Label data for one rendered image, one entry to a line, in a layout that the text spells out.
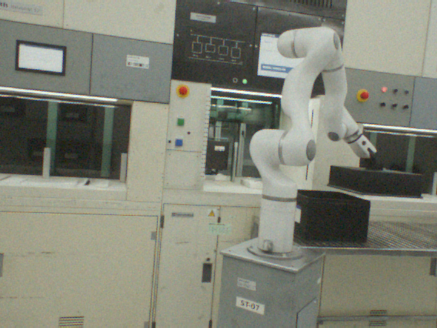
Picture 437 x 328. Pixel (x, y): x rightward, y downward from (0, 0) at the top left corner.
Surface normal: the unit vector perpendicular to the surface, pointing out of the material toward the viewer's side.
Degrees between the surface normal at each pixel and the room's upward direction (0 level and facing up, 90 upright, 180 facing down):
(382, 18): 90
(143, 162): 90
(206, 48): 90
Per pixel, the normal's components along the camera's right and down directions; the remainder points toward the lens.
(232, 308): -0.51, 0.00
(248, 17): 0.24, 0.07
